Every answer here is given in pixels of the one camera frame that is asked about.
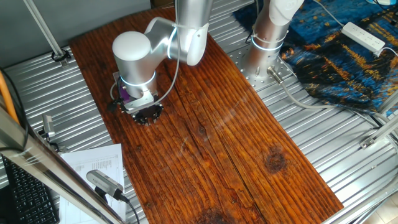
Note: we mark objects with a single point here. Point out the white power strip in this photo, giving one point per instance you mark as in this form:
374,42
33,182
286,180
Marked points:
362,36

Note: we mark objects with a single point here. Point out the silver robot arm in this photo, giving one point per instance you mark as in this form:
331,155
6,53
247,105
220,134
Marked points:
136,59

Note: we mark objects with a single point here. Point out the brown wood grain board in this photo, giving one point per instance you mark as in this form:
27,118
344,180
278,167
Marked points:
217,140

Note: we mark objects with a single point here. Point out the blue patterned cloth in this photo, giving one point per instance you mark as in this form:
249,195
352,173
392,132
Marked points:
335,71

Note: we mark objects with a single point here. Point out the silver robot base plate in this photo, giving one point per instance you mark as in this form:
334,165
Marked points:
252,79

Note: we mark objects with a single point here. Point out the purple pipette tip box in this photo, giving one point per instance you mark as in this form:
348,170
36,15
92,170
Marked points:
123,92

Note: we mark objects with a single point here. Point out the shiny steel frame bar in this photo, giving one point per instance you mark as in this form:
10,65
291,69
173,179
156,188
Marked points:
46,169

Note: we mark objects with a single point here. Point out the orange tube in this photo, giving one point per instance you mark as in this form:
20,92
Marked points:
7,99

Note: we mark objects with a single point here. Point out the silver camera on stand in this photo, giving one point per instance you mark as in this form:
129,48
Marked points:
104,183

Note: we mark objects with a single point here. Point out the aluminium frame rail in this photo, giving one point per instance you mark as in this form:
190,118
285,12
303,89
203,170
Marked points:
357,205

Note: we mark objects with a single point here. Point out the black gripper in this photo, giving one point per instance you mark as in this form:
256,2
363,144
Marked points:
147,112

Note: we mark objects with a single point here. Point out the black keyboard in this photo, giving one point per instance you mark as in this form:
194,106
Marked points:
28,196

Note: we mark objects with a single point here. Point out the aluminium profile with bracket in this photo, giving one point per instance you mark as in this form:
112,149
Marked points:
381,132

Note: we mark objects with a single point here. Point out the printed paper sheet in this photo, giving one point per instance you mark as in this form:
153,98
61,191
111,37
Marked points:
93,158

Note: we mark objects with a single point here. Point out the aluminium post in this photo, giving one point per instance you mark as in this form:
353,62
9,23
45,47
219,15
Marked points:
43,29

